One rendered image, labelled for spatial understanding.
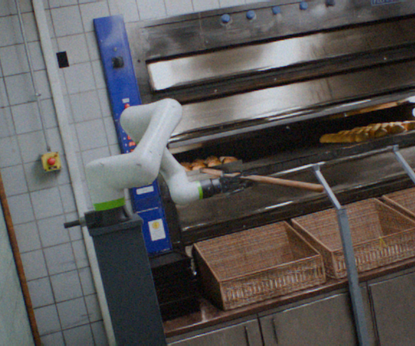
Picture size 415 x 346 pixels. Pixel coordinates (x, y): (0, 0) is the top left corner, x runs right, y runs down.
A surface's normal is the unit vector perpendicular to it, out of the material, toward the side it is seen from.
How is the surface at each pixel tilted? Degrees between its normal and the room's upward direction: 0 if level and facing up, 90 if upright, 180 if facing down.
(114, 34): 90
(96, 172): 89
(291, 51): 70
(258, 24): 90
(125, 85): 90
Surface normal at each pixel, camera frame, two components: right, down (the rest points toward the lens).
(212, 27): 0.25, 0.04
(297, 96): 0.17, -0.29
